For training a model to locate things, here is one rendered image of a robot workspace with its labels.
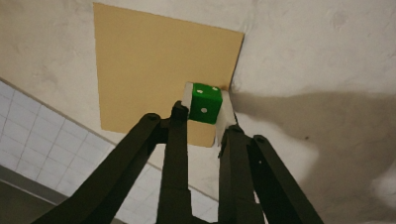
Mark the tan flat mat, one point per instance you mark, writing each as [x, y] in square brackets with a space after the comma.
[144, 60]

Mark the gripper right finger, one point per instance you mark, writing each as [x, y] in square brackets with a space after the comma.
[279, 195]

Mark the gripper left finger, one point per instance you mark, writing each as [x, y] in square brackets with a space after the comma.
[98, 199]

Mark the green die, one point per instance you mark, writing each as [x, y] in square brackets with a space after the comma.
[206, 102]

